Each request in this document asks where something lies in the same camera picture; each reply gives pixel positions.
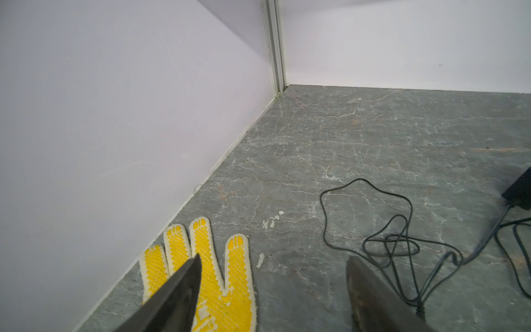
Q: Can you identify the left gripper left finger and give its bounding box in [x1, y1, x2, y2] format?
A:
[116, 255, 202, 332]

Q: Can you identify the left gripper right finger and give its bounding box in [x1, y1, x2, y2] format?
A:
[346, 256, 433, 332]

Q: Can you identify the black power adapter plug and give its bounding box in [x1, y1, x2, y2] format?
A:
[501, 167, 531, 210]

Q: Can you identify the yellow work glove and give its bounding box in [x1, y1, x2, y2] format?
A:
[139, 217, 257, 332]

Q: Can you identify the black power cord tangled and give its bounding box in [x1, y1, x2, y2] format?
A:
[319, 178, 530, 320]

